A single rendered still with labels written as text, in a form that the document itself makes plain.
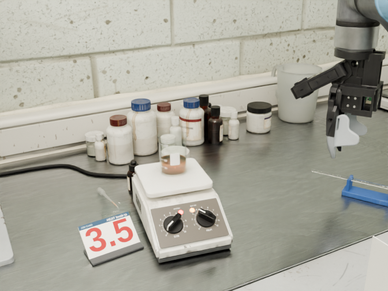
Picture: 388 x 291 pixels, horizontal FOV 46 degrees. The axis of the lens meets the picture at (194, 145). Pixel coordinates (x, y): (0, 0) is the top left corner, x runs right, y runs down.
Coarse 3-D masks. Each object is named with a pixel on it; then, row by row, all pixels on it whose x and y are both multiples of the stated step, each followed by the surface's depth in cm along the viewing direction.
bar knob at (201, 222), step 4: (200, 208) 75; (200, 212) 75; (204, 212) 75; (208, 212) 75; (196, 216) 76; (200, 216) 76; (204, 216) 75; (208, 216) 75; (212, 216) 75; (196, 220) 76; (200, 220) 76; (204, 220) 76; (208, 220) 75; (212, 220) 75; (200, 224) 75; (204, 224) 75; (208, 224) 75; (212, 224) 76
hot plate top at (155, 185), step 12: (144, 168) 86; (156, 168) 85; (192, 168) 85; (144, 180) 81; (156, 180) 81; (168, 180) 81; (180, 180) 81; (192, 180) 81; (204, 180) 81; (144, 192) 78; (156, 192) 77; (168, 192) 77; (180, 192) 78
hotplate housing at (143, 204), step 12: (132, 180) 87; (192, 192) 80; (204, 192) 80; (144, 204) 78; (156, 204) 77; (168, 204) 77; (144, 216) 78; (144, 228) 80; (228, 228) 76; (156, 240) 73; (204, 240) 74; (216, 240) 75; (228, 240) 75; (156, 252) 72; (168, 252) 72; (180, 252) 73; (192, 252) 74; (204, 252) 75
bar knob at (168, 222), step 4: (172, 216) 75; (176, 216) 74; (180, 216) 74; (168, 220) 75; (172, 220) 73; (176, 220) 73; (180, 220) 75; (164, 224) 74; (168, 224) 73; (172, 224) 73; (176, 224) 74; (180, 224) 75; (168, 228) 73; (172, 228) 74; (176, 228) 74; (180, 228) 74; (168, 232) 74; (172, 232) 74; (176, 232) 74
